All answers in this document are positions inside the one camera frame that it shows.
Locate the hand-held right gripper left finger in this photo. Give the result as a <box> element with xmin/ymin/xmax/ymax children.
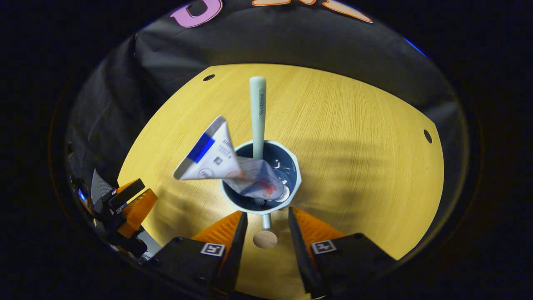
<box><xmin>150</xmin><ymin>210</ymin><xmax>249</xmax><ymax>298</ymax></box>

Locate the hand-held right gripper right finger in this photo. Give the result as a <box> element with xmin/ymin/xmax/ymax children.
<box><xmin>288</xmin><ymin>206</ymin><xmax>397</xmax><ymax>299</ymax></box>

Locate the pale green cup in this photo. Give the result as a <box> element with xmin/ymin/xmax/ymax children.
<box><xmin>219</xmin><ymin>140</ymin><xmax>301</xmax><ymax>250</ymax></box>

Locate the white toothpaste tube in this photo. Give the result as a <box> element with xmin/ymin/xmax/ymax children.
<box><xmin>173</xmin><ymin>115</ymin><xmax>290</xmax><ymax>203</ymax></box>

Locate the pale green toothbrush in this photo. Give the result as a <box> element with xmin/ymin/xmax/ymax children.
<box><xmin>249</xmin><ymin>76</ymin><xmax>267</xmax><ymax>160</ymax></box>

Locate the wooden desktop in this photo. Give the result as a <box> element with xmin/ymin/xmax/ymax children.
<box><xmin>117</xmin><ymin>63</ymin><xmax>445</xmax><ymax>300</ymax></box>

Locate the black backdrop cloth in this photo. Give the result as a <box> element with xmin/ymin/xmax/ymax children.
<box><xmin>65</xmin><ymin>0</ymin><xmax>471</xmax><ymax>196</ymax></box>

